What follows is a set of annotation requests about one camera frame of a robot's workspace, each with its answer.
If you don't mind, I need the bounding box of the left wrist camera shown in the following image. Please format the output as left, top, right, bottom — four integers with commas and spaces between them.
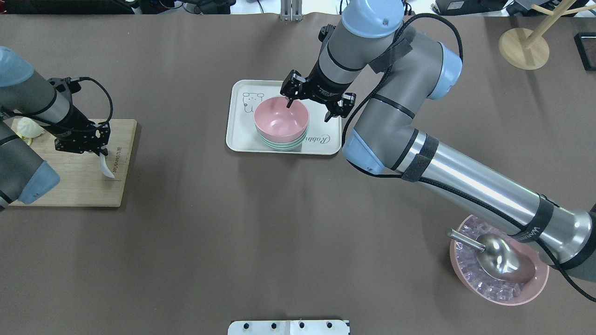
47, 77, 81, 103

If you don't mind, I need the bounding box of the cream rabbit serving tray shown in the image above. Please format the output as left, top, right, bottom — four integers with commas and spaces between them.
226, 79, 343, 155

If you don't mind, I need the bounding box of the top green bowl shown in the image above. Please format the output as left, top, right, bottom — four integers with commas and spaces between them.
256, 126, 310, 147

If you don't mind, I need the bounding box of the wooden mug tree stand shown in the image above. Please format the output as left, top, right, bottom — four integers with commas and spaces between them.
498, 0, 596, 70

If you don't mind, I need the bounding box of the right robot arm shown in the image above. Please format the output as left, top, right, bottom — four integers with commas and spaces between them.
280, 0, 595, 282

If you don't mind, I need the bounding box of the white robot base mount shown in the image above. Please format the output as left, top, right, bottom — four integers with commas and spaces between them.
227, 319, 351, 335

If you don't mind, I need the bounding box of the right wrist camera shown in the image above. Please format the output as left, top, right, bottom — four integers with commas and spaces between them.
318, 25, 336, 44

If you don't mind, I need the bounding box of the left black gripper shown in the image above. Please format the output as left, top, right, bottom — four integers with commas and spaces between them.
54, 122, 111, 156

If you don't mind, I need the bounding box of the large pink ice bowl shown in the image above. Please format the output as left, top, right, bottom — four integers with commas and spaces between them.
449, 215, 550, 307

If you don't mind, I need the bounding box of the white ceramic spoon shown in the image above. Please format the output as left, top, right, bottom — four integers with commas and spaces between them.
99, 153, 115, 179

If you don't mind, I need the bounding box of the black tray at edge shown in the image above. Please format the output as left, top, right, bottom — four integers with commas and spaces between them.
574, 32, 596, 71

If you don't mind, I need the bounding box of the bamboo cutting board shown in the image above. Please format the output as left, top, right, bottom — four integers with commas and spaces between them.
31, 119, 137, 207

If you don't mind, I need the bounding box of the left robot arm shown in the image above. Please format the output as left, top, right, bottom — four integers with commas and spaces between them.
0, 47, 114, 210

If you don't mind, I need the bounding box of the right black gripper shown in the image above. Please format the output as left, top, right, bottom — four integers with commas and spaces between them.
280, 63, 356, 122

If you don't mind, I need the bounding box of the small pink bowl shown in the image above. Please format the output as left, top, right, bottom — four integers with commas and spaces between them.
253, 96, 310, 143

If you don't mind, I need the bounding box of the metal ice scoop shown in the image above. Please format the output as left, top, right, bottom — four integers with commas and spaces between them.
446, 228, 528, 283

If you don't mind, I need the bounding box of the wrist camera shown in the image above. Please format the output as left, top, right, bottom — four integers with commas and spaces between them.
47, 77, 81, 103
318, 25, 336, 44

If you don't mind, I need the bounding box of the aluminium frame post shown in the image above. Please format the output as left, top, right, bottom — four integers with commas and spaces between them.
280, 0, 304, 22

